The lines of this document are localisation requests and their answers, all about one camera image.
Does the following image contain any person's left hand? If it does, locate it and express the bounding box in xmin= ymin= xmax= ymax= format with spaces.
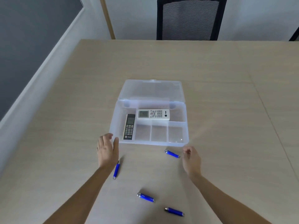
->
xmin=97 ymin=133 xmax=120 ymax=171

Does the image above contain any person's right hand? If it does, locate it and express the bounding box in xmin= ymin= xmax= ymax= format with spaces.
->
xmin=182 ymin=146 xmax=202 ymax=177

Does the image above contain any person's right forearm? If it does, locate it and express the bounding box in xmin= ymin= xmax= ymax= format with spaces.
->
xmin=189 ymin=172 xmax=273 ymax=224

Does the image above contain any person's left forearm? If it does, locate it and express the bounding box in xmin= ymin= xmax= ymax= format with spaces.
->
xmin=43 ymin=166 xmax=117 ymax=224

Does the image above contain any blue battery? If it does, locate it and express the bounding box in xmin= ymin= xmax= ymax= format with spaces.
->
xmin=164 ymin=207 xmax=185 ymax=218
xmin=164 ymin=150 xmax=181 ymax=159
xmin=137 ymin=192 xmax=155 ymax=203
xmin=113 ymin=160 xmax=121 ymax=180

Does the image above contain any black remote control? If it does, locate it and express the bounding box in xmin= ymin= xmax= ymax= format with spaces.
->
xmin=123 ymin=114 xmax=136 ymax=140

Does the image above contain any white remote control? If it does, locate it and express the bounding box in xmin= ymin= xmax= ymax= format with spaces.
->
xmin=137 ymin=109 xmax=170 ymax=121

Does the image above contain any clear plastic organizer box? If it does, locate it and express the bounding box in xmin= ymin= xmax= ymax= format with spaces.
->
xmin=109 ymin=79 xmax=189 ymax=147

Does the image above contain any wooden trim strip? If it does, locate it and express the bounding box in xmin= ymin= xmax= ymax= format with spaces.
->
xmin=99 ymin=0 xmax=116 ymax=40

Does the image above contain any black mesh office chair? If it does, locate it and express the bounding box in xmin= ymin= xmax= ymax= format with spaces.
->
xmin=156 ymin=0 xmax=228 ymax=41

